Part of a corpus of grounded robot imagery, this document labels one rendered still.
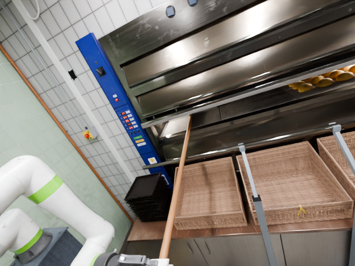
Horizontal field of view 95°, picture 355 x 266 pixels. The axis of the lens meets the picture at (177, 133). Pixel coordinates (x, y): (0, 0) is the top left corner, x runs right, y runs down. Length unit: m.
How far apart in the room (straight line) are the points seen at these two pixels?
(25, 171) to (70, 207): 0.21
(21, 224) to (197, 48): 1.38
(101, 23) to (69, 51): 0.36
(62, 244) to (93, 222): 0.36
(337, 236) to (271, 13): 1.41
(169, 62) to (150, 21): 0.28
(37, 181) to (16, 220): 0.37
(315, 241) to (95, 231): 1.33
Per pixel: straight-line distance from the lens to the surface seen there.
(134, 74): 1.39
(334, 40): 1.47
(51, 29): 1.72
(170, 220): 0.78
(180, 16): 1.29
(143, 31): 1.34
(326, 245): 1.60
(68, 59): 1.67
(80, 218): 0.87
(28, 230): 1.17
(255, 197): 1.08
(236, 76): 1.29
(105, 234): 0.92
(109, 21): 1.44
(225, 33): 1.27
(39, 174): 0.80
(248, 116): 1.41
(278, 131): 1.53
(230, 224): 1.41
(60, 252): 1.23
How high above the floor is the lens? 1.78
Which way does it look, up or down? 23 degrees down
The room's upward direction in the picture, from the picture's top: 23 degrees counter-clockwise
